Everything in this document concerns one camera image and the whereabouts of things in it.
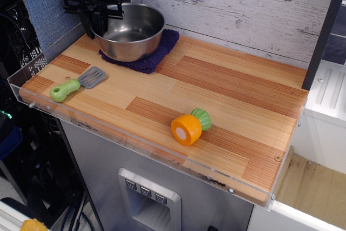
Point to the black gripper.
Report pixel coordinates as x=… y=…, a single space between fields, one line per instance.
x=99 y=10

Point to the stainless steel bowl pot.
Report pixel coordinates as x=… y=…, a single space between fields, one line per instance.
x=133 y=37

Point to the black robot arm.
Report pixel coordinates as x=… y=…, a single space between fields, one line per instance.
x=94 y=14

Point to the purple terry cloth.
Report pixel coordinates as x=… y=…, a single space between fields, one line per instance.
x=149 y=64

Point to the blue fabric panel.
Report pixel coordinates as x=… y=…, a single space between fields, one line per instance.
x=52 y=25

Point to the black plastic crate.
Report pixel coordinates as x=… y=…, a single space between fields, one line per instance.
x=22 y=39

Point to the orange toy carrot piece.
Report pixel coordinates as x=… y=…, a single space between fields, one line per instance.
x=187 y=128

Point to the clear acrylic table guard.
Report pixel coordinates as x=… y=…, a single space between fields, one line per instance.
x=253 y=103

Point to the grey toy fridge cabinet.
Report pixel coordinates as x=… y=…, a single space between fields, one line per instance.
x=204 y=207

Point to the silver ice dispenser panel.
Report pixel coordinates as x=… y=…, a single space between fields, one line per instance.
x=150 y=206

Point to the yellow object bottom left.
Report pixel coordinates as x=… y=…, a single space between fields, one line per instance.
x=33 y=225

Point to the white toy sink unit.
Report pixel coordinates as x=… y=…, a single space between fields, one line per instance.
x=311 y=193

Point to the toy spatula green handle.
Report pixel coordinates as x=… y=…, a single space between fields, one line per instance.
x=88 y=80

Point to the dark grey right post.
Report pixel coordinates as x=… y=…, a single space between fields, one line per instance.
x=321 y=43

